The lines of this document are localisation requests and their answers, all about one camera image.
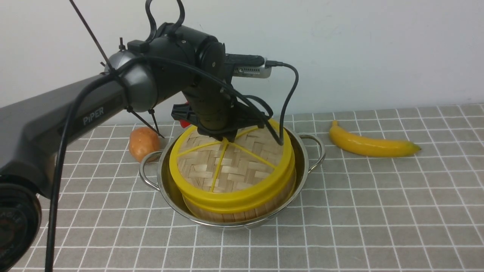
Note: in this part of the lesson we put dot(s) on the red bell pepper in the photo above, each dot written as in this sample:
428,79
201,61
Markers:
184,123

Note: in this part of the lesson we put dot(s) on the yellow banana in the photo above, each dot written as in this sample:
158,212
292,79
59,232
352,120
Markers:
370,147

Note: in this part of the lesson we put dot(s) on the brown potato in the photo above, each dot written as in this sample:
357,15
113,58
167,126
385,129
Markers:
142,142

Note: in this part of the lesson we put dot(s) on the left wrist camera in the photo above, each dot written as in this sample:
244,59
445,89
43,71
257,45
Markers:
251,66

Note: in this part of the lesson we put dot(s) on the yellow woven bamboo steamer lid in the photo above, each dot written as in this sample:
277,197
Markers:
198,161

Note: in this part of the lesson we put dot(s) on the yellow rimmed bamboo steamer basket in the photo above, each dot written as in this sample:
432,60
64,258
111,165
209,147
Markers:
244,202

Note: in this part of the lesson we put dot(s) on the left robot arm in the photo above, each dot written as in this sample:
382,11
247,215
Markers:
35,132

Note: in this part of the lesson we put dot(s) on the grey checkered tablecloth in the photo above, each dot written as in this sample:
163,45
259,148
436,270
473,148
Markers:
355,213

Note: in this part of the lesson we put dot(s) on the stainless steel pot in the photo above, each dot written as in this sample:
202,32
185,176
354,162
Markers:
171,194

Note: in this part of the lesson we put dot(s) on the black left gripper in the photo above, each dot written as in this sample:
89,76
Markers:
214,112

